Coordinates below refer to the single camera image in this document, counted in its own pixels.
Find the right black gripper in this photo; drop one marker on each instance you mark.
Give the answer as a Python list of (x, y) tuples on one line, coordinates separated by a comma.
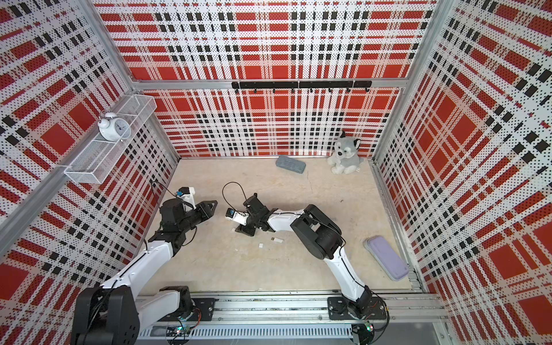
[(244, 230)]

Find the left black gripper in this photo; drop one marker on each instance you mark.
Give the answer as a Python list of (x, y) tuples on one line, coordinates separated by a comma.
[(205, 210)]

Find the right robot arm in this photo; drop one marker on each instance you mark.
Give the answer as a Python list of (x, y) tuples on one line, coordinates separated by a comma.
[(322, 238)]

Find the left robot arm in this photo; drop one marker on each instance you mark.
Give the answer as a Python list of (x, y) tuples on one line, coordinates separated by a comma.
[(109, 313)]

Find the grey rectangular case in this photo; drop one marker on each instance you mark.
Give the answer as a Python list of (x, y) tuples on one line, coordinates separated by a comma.
[(290, 164)]

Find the grey husky plush toy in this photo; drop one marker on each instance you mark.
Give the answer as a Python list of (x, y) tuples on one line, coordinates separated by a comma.
[(345, 158)]

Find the white alarm clock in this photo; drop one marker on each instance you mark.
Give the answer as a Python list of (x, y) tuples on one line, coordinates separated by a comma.
[(113, 128)]

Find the lavender plastic box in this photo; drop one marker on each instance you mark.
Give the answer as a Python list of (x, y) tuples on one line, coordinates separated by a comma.
[(393, 265)]

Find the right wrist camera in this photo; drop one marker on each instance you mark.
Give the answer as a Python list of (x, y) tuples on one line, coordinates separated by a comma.
[(239, 217)]

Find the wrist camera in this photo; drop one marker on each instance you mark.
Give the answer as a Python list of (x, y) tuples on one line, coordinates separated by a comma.
[(186, 195), (239, 217)]

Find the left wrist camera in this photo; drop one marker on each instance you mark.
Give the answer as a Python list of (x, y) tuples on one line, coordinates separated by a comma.
[(186, 195)]

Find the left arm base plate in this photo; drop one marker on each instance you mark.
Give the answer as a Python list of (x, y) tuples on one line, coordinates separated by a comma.
[(202, 308)]

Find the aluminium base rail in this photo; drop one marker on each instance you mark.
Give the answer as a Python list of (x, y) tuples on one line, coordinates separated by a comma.
[(301, 317)]

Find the white wire mesh shelf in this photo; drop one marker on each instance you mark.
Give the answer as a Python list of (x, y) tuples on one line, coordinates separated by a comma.
[(98, 158)]

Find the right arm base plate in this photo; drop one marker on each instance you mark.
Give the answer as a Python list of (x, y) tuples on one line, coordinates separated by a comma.
[(341, 309)]

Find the black hook rail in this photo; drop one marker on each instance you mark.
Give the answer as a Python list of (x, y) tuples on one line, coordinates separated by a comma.
[(305, 84)]

